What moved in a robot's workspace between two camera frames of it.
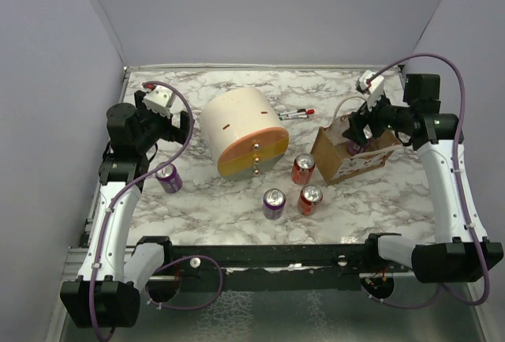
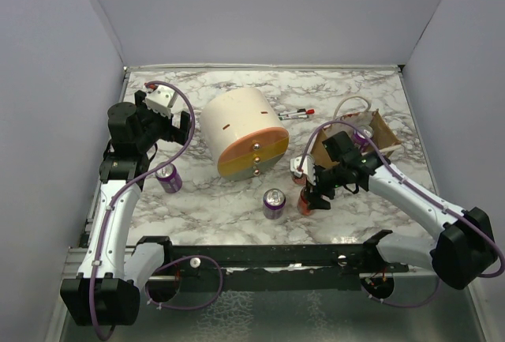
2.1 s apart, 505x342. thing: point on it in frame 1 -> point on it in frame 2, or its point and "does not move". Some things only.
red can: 309,198 does not move
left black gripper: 173,133 does not move
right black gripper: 355,131 -> 315,199
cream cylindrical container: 243,134 does not move
